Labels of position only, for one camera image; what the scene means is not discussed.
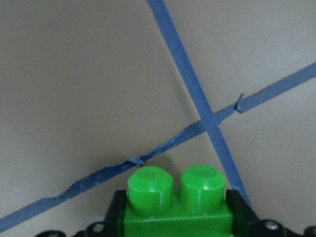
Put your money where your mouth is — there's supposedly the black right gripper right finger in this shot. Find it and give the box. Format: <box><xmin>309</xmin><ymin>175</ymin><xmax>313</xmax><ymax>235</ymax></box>
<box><xmin>225</xmin><ymin>190</ymin><xmax>259</xmax><ymax>237</ymax></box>

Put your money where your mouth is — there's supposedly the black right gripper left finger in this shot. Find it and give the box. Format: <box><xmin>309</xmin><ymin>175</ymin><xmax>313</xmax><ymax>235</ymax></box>
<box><xmin>104</xmin><ymin>190</ymin><xmax>127</xmax><ymax>237</ymax></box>

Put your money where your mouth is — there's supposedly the green toy block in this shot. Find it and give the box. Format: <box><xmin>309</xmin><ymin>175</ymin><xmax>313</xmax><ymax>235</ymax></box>
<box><xmin>122</xmin><ymin>165</ymin><xmax>233</xmax><ymax>237</ymax></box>

